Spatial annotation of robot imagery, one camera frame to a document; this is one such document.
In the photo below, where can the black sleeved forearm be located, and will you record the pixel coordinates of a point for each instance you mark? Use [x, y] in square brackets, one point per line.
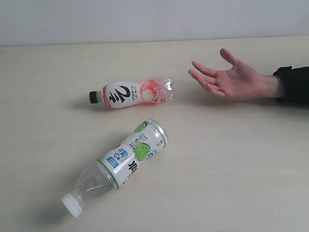
[295, 85]

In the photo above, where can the lime label water bottle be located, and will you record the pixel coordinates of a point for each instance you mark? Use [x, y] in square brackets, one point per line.
[114, 168]

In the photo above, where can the person's open bare hand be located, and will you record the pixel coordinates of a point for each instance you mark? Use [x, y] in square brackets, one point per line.
[239, 83]

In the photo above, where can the pink peach soda bottle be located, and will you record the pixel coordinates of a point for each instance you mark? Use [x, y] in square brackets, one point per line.
[123, 94]

